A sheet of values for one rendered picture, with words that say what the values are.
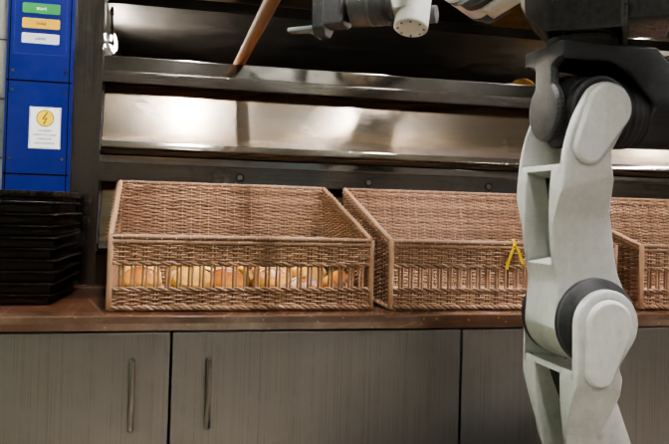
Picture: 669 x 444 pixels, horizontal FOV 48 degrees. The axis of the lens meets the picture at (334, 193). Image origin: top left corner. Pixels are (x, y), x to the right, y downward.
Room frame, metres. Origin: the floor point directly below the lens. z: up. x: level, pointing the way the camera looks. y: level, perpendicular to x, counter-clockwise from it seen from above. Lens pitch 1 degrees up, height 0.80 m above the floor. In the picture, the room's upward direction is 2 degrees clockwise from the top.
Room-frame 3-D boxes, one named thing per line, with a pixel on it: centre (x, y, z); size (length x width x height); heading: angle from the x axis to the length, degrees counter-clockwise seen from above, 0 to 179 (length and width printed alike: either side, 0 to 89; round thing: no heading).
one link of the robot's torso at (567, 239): (1.28, -0.42, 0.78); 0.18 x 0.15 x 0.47; 13
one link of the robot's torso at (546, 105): (1.30, -0.49, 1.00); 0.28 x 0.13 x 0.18; 103
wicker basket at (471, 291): (1.90, -0.34, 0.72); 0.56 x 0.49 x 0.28; 102
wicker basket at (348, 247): (1.76, 0.23, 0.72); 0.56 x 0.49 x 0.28; 104
